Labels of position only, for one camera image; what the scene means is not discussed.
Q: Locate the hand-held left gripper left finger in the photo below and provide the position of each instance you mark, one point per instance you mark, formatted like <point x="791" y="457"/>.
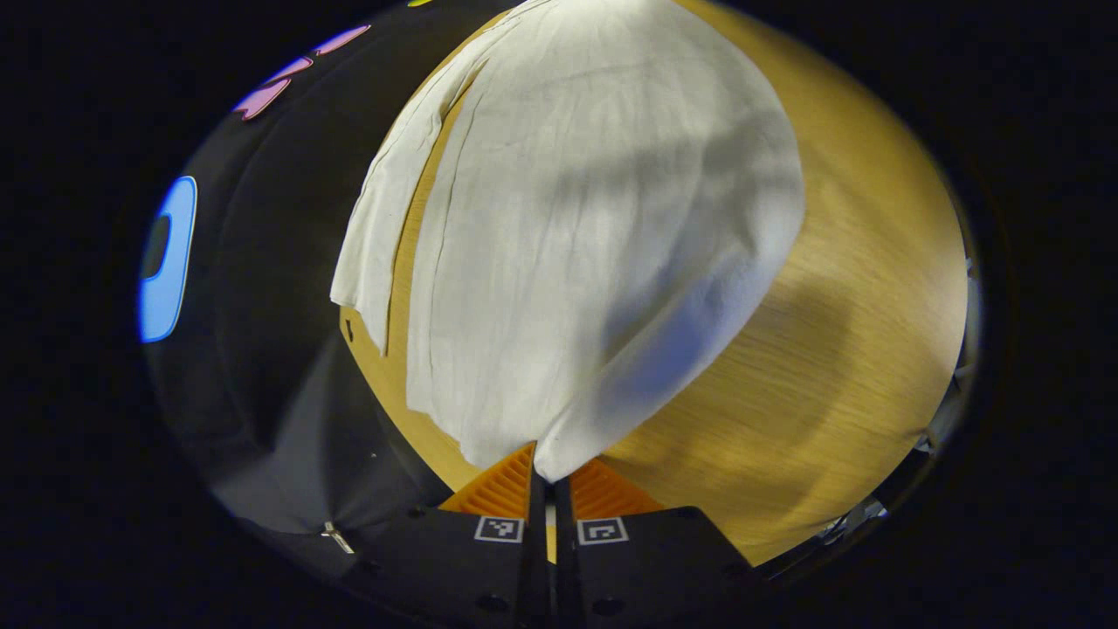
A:
<point x="540" y="542"/>

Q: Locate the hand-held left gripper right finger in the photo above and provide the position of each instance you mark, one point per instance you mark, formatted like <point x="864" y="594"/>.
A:
<point x="566" y="568"/>

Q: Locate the white jeans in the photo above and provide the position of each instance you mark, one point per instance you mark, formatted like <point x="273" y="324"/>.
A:
<point x="576" y="218"/>

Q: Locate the silver metal clip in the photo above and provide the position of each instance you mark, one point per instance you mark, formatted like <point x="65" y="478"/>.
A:
<point x="336" y="537"/>

